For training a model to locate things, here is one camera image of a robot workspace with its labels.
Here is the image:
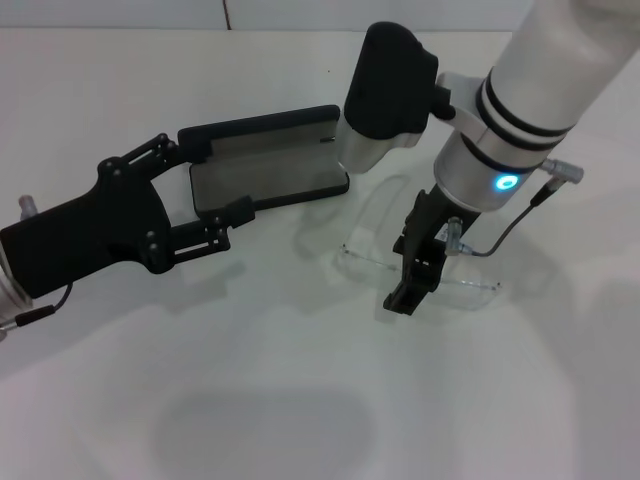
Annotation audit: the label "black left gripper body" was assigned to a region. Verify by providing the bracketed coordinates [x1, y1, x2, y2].
[0, 155, 174, 301]

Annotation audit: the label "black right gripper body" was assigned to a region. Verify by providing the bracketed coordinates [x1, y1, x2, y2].
[393, 183, 481, 262]

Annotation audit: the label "black glasses case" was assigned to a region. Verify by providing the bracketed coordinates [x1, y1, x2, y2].
[177, 103, 350, 216]

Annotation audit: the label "clear white glasses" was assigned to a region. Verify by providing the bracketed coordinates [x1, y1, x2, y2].
[339, 172, 504, 314]

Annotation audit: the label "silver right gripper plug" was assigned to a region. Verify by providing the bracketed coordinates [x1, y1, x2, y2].
[446, 217, 474, 257]

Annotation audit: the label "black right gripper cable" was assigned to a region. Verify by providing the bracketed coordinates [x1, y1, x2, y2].
[464, 158, 572, 259]

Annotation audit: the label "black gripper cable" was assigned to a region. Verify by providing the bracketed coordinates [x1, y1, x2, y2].
[0, 283, 76, 335]
[464, 158, 572, 259]

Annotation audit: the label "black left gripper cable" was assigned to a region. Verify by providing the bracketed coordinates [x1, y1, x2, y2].
[0, 283, 76, 335]

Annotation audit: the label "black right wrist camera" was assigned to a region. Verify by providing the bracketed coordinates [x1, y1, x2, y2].
[337, 20, 454, 175]

